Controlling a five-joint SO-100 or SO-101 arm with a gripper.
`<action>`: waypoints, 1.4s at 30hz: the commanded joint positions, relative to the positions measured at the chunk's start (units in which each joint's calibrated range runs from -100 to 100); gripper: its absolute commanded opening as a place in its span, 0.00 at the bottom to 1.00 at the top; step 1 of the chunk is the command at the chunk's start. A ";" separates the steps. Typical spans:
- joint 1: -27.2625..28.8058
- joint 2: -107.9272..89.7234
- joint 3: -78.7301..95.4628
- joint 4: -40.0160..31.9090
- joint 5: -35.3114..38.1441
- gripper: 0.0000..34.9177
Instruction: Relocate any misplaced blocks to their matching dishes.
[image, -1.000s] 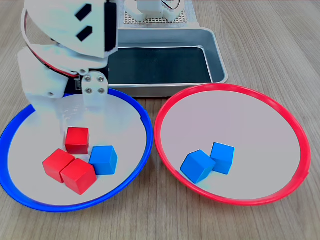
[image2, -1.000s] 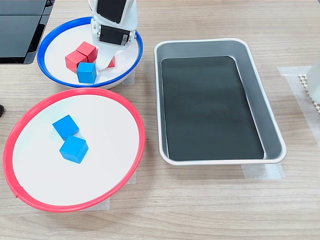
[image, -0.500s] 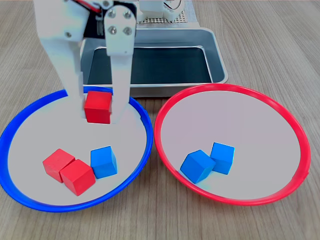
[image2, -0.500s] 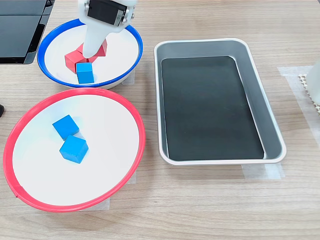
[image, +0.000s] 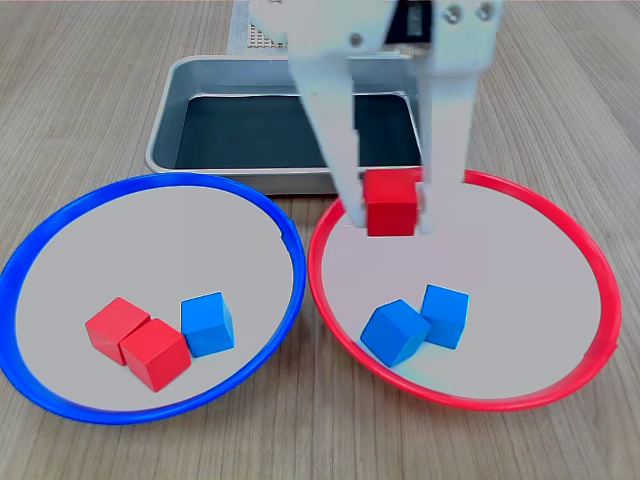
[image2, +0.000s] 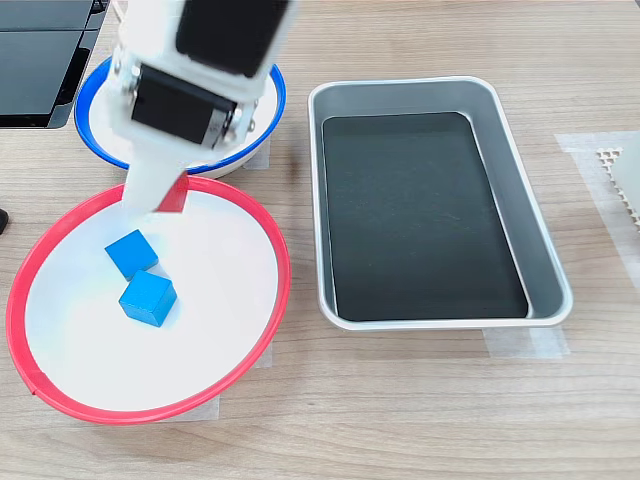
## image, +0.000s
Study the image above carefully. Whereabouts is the red cube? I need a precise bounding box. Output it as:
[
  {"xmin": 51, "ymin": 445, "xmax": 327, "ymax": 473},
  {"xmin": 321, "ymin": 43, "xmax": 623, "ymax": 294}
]
[
  {"xmin": 363, "ymin": 168, "xmax": 426, "ymax": 238},
  {"xmin": 118, "ymin": 317, "xmax": 193, "ymax": 394},
  {"xmin": 84, "ymin": 296, "xmax": 152, "ymax": 366}
]

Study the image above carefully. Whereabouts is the blue cube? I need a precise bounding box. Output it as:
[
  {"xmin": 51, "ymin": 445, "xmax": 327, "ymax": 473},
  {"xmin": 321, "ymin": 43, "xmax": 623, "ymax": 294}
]
[
  {"xmin": 179, "ymin": 291, "xmax": 236, "ymax": 359},
  {"xmin": 359, "ymin": 298, "xmax": 432, "ymax": 369},
  {"xmin": 420, "ymin": 283, "xmax": 471, "ymax": 350}
]

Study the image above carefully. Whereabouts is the black tray mat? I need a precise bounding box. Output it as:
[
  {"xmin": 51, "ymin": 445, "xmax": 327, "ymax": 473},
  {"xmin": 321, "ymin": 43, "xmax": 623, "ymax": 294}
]
[{"xmin": 174, "ymin": 94, "xmax": 424, "ymax": 169}]

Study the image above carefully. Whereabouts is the steel tray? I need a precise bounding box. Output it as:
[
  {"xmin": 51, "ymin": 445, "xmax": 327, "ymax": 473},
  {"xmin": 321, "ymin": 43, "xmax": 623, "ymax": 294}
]
[{"xmin": 144, "ymin": 54, "xmax": 426, "ymax": 196}]

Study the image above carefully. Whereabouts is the blue-rimmed white plate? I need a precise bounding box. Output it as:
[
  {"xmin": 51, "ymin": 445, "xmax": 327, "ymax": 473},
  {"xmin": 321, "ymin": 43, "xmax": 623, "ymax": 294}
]
[{"xmin": 0, "ymin": 172, "xmax": 307, "ymax": 426}]

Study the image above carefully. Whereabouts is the red-rimmed white plate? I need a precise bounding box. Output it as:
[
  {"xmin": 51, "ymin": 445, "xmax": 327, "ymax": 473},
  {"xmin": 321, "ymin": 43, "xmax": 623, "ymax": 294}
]
[{"xmin": 307, "ymin": 167, "xmax": 624, "ymax": 414}]

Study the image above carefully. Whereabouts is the pale perforated base plate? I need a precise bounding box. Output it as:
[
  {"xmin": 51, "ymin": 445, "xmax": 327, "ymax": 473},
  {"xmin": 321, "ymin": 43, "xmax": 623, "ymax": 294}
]
[{"xmin": 227, "ymin": 0, "xmax": 291, "ymax": 56}]

